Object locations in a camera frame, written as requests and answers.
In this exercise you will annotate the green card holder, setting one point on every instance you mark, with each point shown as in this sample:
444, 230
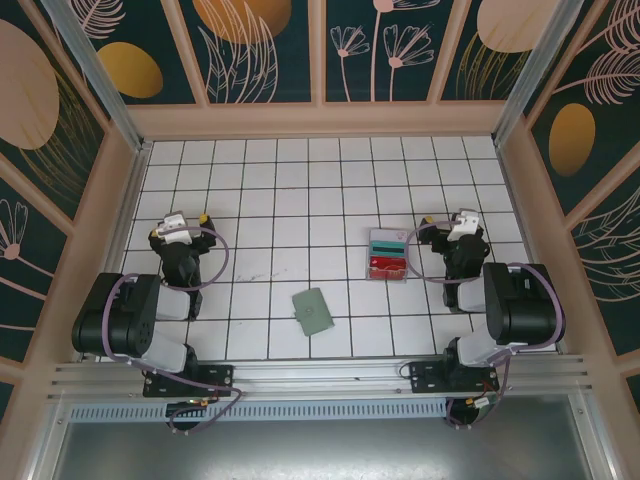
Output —
312, 312

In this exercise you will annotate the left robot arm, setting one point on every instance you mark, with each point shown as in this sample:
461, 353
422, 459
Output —
125, 320

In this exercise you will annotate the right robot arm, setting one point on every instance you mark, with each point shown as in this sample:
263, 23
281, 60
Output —
520, 305

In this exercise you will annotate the pink floral card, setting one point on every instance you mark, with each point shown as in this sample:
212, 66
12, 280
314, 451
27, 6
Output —
387, 235

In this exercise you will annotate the teal card black stripe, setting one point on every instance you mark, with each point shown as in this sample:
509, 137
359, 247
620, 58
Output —
387, 254

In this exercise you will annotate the plain red card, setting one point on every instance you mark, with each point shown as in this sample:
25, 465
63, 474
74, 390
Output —
387, 261

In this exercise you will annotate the red card gold print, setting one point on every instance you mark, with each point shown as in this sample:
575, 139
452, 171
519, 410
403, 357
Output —
387, 273

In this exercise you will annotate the small circuit board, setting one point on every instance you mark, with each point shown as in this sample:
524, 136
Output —
484, 403

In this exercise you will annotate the grey metal panel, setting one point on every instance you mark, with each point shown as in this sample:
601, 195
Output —
320, 455

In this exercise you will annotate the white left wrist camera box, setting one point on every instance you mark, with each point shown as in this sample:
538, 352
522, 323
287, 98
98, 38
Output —
174, 229

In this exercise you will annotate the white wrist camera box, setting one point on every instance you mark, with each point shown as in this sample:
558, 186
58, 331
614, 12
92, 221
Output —
462, 226
174, 229

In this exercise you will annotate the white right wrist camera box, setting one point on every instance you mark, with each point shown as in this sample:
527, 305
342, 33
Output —
462, 226

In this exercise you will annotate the aluminium table edge rail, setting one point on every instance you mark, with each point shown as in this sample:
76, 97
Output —
136, 170
506, 170

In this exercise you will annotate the aluminium corner post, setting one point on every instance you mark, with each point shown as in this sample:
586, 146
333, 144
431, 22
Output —
539, 75
97, 75

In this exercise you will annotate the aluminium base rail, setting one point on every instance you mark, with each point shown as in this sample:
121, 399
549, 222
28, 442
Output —
320, 377

